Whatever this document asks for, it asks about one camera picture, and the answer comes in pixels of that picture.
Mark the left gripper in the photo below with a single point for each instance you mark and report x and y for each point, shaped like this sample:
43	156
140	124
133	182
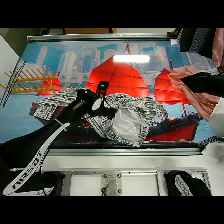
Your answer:
106	112

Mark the zebra patterned garment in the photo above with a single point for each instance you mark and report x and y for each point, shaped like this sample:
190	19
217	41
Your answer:
133	123

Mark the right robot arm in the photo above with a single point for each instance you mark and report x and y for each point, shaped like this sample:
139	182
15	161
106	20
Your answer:
203	83

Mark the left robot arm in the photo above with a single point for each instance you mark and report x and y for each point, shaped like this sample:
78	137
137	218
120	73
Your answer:
40	146

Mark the yellow clothes rack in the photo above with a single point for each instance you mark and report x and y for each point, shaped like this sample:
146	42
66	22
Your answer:
31	80

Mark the black garment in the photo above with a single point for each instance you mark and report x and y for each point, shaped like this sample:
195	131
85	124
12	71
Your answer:
187	39

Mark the checked garment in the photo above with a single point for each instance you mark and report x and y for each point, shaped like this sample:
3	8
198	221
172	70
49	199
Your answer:
203	38

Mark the pink striped garment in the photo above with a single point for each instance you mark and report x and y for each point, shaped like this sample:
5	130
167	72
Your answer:
218	46

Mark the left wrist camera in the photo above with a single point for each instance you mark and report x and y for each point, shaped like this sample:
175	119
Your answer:
102	88

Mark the silver frame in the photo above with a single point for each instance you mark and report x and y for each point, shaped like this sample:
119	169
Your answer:
116	152

